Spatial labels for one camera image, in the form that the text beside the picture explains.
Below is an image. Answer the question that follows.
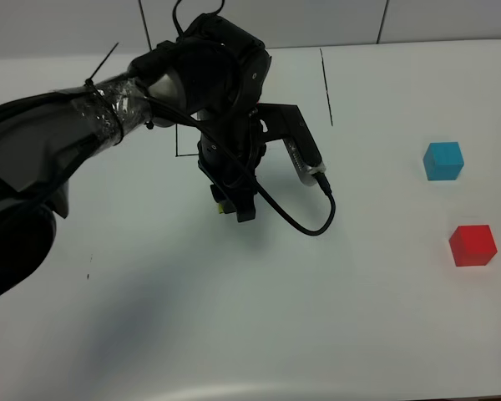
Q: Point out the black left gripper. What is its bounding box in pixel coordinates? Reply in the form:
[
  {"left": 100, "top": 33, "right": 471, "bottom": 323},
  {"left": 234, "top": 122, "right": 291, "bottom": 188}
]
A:
[{"left": 197, "top": 105, "right": 266, "bottom": 222}]

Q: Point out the blue block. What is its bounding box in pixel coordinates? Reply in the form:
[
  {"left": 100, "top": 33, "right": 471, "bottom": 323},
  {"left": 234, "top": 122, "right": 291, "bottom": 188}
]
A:
[{"left": 423, "top": 142, "right": 464, "bottom": 180}]

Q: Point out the red block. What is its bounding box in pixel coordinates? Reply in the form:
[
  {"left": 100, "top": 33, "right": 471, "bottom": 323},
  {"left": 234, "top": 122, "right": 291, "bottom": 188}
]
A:
[{"left": 448, "top": 225, "right": 498, "bottom": 266}]

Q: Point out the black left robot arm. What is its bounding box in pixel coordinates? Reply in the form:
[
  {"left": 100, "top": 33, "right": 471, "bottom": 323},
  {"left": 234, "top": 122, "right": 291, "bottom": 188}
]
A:
[{"left": 0, "top": 12, "right": 271, "bottom": 296}]

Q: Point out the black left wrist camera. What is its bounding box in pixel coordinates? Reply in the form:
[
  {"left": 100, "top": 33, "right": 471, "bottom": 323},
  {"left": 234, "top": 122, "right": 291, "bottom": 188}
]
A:
[{"left": 256, "top": 103, "right": 326, "bottom": 186}]

